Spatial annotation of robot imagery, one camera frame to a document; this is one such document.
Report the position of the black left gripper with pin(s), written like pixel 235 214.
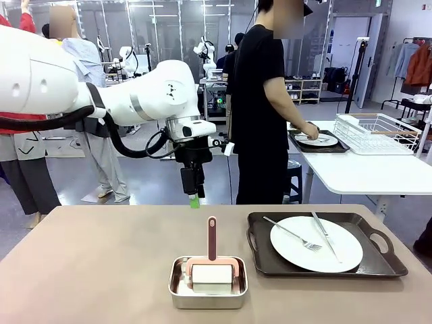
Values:
pixel 193 153

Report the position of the pink lint roller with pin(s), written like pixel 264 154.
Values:
pixel 212 239

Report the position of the silver fork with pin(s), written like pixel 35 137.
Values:
pixel 287 231

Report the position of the white round plate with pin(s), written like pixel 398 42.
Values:
pixel 327 140
pixel 297 249

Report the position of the silver knife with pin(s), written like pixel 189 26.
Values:
pixel 325 234

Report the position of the dark brown serving tray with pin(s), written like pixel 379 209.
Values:
pixel 381 266
pixel 341 148

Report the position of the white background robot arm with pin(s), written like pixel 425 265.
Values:
pixel 127 59
pixel 204 50

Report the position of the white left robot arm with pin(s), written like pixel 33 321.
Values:
pixel 50 77

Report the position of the person's right forearm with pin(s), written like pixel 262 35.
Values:
pixel 290 113

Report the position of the person's right hand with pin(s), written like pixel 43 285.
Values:
pixel 310 131

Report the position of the equipment cart with computer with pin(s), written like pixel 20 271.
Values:
pixel 216 98

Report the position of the mannequin in striped shirt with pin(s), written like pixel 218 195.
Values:
pixel 101 162

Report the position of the grey plastic stool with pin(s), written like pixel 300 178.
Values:
pixel 293 184

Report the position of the person in black t-shirt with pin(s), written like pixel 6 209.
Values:
pixel 256 101

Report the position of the stainless steel rectangular tray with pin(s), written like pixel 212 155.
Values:
pixel 206 302

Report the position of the background person in dark clothes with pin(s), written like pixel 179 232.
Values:
pixel 227 64

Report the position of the shoe shelf with shoes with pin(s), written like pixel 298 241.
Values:
pixel 303 89

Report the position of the white rounded table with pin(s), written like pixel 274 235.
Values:
pixel 364 172

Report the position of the mannequin in red jacket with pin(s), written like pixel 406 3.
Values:
pixel 23 158

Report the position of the black bag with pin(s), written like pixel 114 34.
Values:
pixel 337 80

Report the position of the white power socket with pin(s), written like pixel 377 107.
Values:
pixel 383 207

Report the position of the person in yellow shirt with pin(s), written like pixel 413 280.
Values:
pixel 55 41

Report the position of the black tripod light stand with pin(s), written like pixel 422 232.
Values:
pixel 359 67

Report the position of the black clothes rack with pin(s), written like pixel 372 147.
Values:
pixel 391 98

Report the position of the black trouser leg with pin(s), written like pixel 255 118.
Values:
pixel 424 243

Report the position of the light blue hanging shirt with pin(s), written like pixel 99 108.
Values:
pixel 401 59

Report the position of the orange hanging jacket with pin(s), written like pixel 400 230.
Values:
pixel 420 64

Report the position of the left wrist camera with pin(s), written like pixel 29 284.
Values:
pixel 222 145

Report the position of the white frame post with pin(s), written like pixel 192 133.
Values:
pixel 426 135

